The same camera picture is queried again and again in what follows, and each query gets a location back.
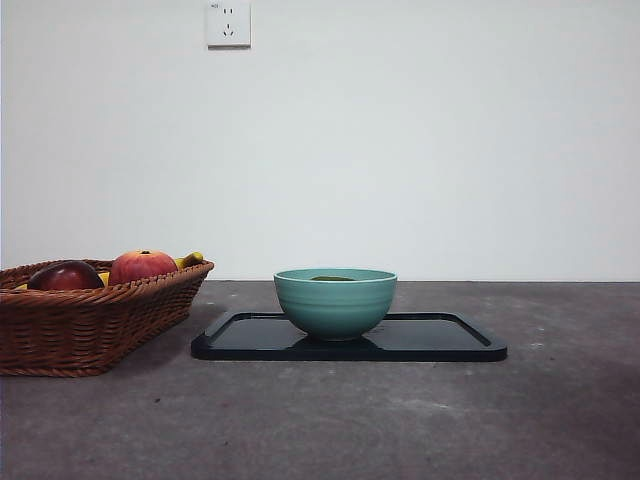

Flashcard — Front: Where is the teal ribbed bowl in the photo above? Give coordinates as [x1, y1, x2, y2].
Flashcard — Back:
[273, 268, 399, 342]

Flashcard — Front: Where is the yellow banana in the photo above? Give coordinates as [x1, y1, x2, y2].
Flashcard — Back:
[173, 251, 205, 271]

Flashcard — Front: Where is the black rectangular tray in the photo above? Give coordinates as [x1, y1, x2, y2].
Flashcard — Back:
[190, 311, 509, 363]

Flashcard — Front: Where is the red yellow peach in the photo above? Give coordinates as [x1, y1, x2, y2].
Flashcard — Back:
[109, 249, 179, 286]

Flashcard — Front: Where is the dark red apple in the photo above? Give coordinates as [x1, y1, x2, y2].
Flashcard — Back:
[27, 260, 106, 291]

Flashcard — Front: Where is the brown wicker basket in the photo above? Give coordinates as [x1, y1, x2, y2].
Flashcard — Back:
[0, 258, 216, 379]

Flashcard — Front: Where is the white wall socket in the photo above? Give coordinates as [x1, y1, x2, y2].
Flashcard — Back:
[207, 0, 252, 50]

